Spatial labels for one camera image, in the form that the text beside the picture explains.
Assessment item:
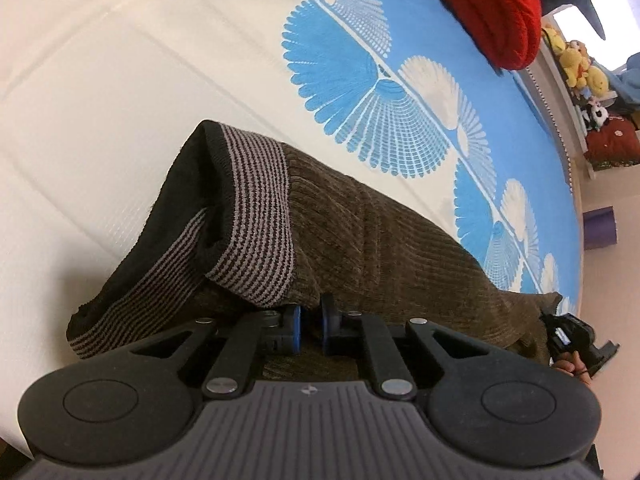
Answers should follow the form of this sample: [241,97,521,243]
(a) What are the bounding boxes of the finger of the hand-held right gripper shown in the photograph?
[541,313,573,357]

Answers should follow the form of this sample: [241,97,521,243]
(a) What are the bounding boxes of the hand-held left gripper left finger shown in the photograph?
[120,305,303,402]

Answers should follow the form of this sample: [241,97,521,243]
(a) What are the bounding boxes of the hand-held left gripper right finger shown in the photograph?
[320,294,528,402]

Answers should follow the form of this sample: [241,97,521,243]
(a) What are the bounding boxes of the brown corduroy pants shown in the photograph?
[66,119,563,383]

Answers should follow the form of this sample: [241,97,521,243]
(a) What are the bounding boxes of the person's right hand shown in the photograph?
[552,351,593,387]

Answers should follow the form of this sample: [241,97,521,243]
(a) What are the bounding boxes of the purple bag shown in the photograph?
[582,207,619,251]

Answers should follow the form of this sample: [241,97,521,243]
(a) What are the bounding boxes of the red cushion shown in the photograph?
[584,115,640,167]

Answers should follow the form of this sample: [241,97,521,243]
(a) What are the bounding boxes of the panda plush toy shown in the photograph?
[582,101,609,132]

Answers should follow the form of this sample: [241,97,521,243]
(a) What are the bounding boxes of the white windowsill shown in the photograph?
[520,10,598,196]

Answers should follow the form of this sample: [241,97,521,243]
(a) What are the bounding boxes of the blue curtain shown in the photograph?
[616,52,640,111]

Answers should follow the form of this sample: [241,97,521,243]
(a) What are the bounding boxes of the yellow bear plush toy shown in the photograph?
[560,40,597,89]

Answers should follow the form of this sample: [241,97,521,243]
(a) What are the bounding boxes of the blue and cream printed bedsheet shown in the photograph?
[0,0,586,453]

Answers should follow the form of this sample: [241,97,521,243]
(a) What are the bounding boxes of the window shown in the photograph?
[552,0,640,91]

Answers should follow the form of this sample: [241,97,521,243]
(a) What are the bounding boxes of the red folded quilt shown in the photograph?
[400,0,544,72]

